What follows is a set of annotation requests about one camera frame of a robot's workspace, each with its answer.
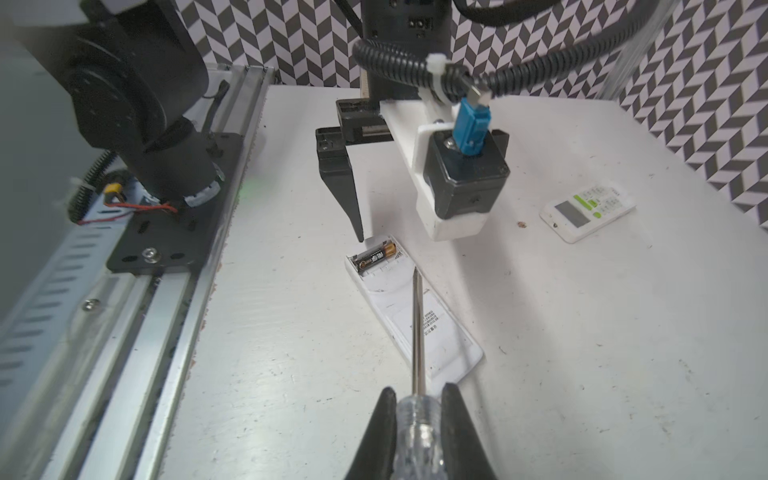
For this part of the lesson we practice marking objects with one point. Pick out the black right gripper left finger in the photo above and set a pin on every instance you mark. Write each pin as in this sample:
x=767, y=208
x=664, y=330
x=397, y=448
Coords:
x=375, y=455

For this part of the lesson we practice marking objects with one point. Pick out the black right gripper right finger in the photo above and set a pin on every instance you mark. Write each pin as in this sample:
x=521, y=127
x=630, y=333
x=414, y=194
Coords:
x=463, y=453

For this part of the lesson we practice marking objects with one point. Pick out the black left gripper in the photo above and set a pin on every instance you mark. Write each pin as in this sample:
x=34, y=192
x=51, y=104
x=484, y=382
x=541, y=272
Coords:
x=396, y=48

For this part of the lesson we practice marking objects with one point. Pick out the clear handle screwdriver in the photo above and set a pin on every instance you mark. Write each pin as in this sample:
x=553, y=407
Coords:
x=419, y=453

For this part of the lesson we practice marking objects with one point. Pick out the white remote green buttons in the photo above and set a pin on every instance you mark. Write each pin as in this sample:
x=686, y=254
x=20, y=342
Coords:
x=576, y=216

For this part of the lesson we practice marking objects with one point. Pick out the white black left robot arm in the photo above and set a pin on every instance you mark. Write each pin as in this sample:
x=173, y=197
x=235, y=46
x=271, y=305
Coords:
x=133, y=72

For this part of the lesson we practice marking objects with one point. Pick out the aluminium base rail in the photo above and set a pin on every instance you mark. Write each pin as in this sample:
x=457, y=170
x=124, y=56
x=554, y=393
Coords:
x=93, y=362

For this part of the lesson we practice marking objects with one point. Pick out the aluminium corner post right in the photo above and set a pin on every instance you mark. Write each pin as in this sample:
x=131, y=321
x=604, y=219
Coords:
x=634, y=50

